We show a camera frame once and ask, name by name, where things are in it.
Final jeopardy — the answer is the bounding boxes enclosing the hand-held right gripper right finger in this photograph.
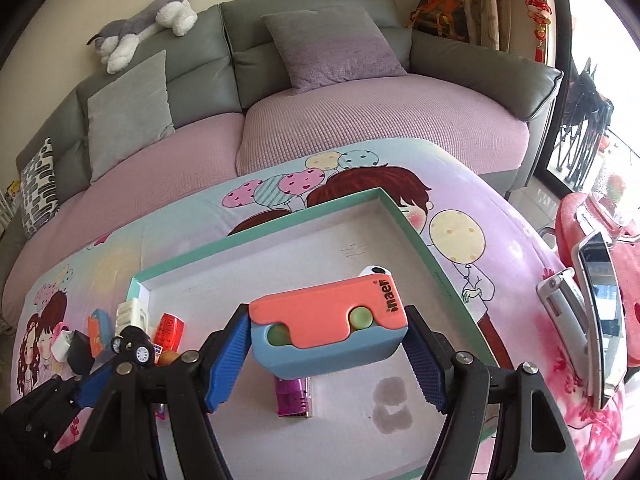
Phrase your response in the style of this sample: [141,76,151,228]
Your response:
[405,305,586,480]

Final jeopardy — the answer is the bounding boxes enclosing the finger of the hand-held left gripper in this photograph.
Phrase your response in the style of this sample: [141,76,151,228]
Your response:
[75,357,121,408]

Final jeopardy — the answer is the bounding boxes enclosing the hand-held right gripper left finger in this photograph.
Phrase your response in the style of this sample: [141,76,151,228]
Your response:
[85,303,254,480]

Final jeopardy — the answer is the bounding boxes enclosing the black toy car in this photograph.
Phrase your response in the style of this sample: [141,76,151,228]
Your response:
[111,326,156,369]

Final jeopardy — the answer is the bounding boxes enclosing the red tube with white cap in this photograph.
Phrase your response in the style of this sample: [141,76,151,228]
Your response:
[152,312,187,357]

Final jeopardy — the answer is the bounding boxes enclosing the coral blue plastic case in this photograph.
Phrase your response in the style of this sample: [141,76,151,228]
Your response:
[248,265,407,380]

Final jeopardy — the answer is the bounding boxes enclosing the teal framed white tray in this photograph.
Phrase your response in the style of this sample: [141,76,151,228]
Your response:
[127,187,501,480]

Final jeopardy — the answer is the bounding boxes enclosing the black charger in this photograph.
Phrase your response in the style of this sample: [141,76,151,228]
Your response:
[66,342,96,377]

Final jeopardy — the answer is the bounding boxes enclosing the white charger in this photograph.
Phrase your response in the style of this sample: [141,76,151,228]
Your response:
[52,337,76,364]

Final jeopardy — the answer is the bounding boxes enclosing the small orange blue gadget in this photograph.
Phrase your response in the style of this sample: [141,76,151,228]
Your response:
[88,309,112,359]

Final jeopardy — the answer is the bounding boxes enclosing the purple ribbed plastic item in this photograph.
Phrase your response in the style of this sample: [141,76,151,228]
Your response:
[274,376,315,419]

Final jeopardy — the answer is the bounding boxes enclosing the cream ribbed plastic piece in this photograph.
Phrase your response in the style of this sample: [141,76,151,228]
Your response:
[115,297,149,337]

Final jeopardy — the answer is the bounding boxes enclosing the silver phone stand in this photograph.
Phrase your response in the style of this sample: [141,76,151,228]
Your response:
[536,267,596,378]

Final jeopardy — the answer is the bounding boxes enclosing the printed blanket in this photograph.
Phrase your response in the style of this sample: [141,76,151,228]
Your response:
[10,137,626,480]

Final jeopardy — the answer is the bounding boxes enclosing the smartphone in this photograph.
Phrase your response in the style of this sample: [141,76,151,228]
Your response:
[571,230,629,410]

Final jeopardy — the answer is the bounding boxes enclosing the white rack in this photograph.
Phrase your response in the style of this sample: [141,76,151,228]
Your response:
[0,190,16,233]

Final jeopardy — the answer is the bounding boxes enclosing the patterned cushion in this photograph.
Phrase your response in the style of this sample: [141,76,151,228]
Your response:
[20,137,60,240]

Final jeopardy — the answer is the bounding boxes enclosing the pink sofa seat cover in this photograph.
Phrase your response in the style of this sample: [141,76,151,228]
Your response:
[235,77,531,181]
[0,110,247,318]

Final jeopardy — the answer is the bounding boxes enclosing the black drying rack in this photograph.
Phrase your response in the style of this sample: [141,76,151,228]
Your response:
[554,57,617,187]

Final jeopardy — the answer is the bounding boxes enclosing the purple grey cushion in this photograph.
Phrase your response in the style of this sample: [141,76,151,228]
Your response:
[261,6,409,95]

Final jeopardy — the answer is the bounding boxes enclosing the grey sofa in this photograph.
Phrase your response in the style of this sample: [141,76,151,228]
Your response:
[0,0,564,311]

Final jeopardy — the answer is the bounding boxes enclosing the plush husky toy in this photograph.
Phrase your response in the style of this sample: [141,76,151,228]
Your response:
[87,0,199,74]

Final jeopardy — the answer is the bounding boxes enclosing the orange backpack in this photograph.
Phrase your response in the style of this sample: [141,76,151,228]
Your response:
[410,0,469,42]

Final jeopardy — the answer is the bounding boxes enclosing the beige patterned curtain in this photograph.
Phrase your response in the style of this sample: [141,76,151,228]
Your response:
[415,0,517,54]

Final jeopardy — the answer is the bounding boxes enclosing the red hanging decoration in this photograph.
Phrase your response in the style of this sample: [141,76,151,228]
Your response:
[520,0,557,62]

